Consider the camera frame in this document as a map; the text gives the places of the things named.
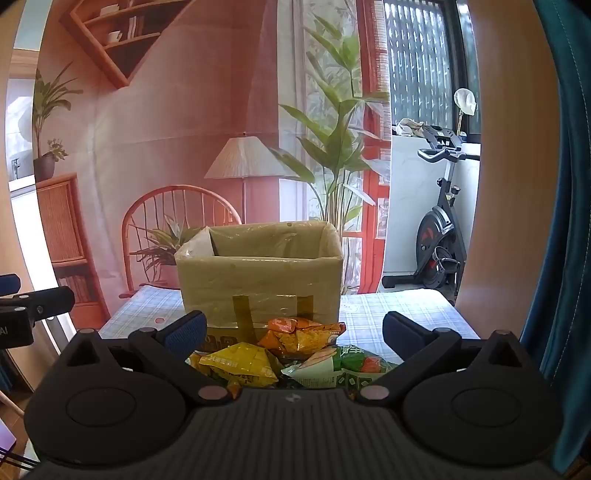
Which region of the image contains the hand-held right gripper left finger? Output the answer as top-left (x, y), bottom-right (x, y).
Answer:
top-left (61, 310), bottom-right (236, 409)

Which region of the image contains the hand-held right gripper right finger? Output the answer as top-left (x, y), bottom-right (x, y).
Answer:
top-left (356, 310), bottom-right (528, 408)

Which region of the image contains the yellow snack bag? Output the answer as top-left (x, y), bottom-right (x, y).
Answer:
top-left (187, 342), bottom-right (285, 398)

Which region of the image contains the brown cardboard box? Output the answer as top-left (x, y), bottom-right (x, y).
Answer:
top-left (174, 220), bottom-right (345, 343)

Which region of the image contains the orange snack bag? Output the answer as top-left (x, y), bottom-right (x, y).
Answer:
top-left (256, 318), bottom-right (347, 363)

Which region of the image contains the checked blue tablecloth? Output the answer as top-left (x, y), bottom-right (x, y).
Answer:
top-left (99, 284), bottom-right (481, 370)

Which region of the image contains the black exercise bike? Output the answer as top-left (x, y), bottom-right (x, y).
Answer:
top-left (382, 124), bottom-right (481, 292)

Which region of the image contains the light wooden board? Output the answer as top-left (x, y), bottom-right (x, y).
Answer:
top-left (455, 0), bottom-right (562, 344)

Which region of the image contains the teal blue curtain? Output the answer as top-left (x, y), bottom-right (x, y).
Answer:
top-left (522, 0), bottom-right (591, 474)

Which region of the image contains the beige cloth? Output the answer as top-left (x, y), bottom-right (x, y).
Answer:
top-left (394, 117), bottom-right (428, 138)

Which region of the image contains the white plastic bag on pole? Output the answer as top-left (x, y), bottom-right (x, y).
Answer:
top-left (454, 89), bottom-right (477, 134)

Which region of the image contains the dark framed window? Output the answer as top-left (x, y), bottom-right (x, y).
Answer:
top-left (383, 0), bottom-right (482, 145)

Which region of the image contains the printed room wall backdrop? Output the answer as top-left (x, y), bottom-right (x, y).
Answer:
top-left (31, 0), bottom-right (394, 324)

